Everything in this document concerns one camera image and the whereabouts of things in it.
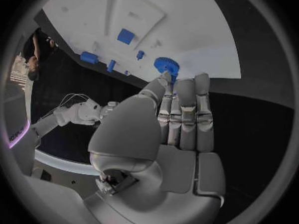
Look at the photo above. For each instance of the blue gear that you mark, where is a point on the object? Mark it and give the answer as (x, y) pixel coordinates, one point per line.
(166, 64)

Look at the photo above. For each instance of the blue rectangular block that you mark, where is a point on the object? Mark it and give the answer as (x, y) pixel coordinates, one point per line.
(88, 57)

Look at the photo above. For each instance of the blue square block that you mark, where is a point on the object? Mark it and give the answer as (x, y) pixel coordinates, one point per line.
(125, 36)

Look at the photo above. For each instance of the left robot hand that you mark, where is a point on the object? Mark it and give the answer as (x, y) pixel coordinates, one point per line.
(140, 134)

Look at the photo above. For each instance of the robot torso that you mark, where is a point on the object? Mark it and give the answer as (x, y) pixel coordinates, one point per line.
(18, 113)

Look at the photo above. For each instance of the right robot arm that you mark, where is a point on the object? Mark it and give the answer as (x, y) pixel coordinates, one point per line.
(70, 113)

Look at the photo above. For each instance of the person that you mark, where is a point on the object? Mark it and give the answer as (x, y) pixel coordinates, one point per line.
(35, 59)

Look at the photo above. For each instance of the small blue peg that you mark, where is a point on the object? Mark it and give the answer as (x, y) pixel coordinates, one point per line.
(126, 72)

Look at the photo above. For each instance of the blue cylinder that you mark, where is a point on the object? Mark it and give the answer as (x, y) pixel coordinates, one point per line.
(111, 66)

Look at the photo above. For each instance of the blue plug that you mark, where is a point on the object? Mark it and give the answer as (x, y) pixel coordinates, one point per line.
(140, 54)

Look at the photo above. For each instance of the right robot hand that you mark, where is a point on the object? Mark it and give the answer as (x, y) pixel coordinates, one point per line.
(109, 108)

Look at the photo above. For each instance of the white task board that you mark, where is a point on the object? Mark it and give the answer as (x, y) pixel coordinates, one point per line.
(186, 31)

